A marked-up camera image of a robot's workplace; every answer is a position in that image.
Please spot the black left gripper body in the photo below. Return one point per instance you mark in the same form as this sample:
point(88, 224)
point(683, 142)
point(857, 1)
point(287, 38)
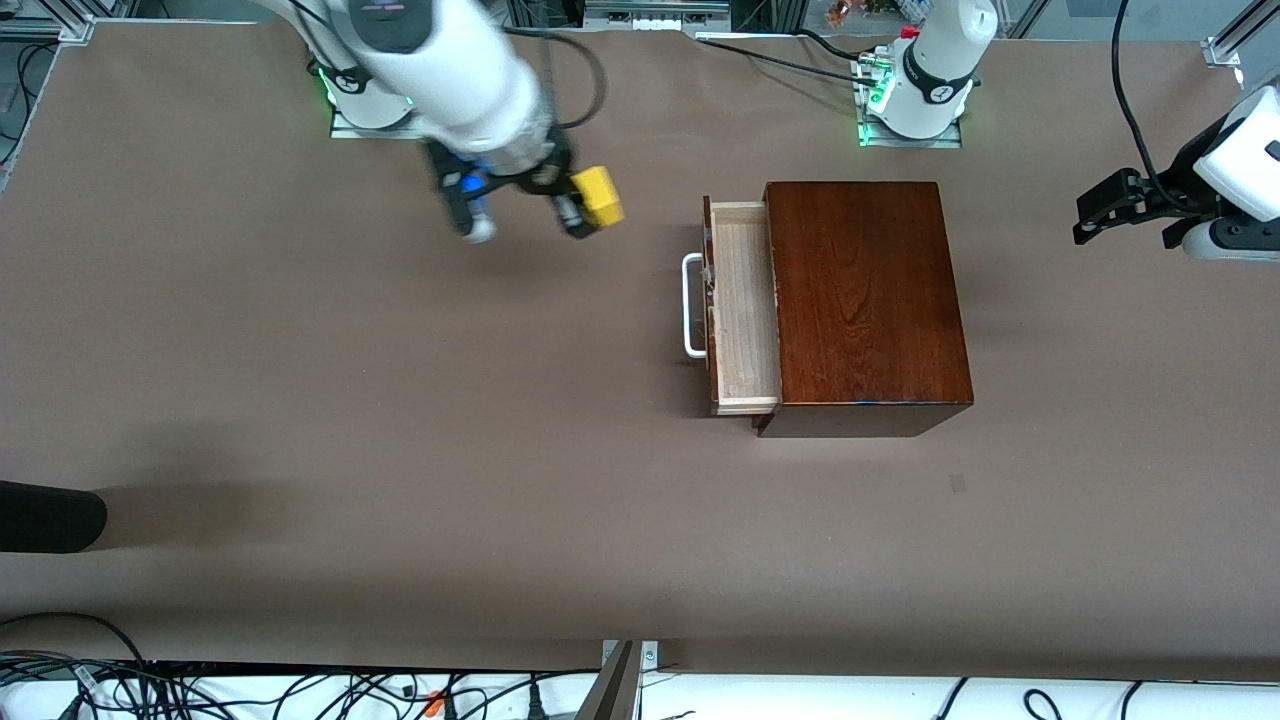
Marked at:
point(1176, 196)

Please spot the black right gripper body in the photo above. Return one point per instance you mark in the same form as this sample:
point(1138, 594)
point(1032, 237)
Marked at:
point(541, 172)

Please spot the yellow cube block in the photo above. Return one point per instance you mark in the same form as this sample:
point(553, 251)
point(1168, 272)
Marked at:
point(600, 195)

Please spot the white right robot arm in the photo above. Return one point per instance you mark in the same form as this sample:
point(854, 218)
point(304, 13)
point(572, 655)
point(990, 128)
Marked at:
point(450, 70)

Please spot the grey power strip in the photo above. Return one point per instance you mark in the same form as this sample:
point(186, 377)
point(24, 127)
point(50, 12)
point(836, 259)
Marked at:
point(655, 20)

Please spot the dark brown wooden cabinet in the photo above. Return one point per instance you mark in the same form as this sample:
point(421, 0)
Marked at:
point(870, 300)

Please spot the dark slanted bar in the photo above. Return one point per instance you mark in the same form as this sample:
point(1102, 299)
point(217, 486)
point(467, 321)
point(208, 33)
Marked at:
point(610, 695)

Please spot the black cylindrical object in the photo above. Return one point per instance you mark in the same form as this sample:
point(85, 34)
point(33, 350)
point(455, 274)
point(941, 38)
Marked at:
point(50, 515)

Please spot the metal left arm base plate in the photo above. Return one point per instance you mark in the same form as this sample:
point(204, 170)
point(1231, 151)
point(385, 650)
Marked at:
point(945, 140)

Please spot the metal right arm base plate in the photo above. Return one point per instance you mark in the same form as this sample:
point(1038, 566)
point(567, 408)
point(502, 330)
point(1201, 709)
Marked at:
point(360, 128)

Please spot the silver metal bracket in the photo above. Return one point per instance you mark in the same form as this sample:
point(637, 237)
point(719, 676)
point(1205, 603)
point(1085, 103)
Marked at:
point(650, 655)

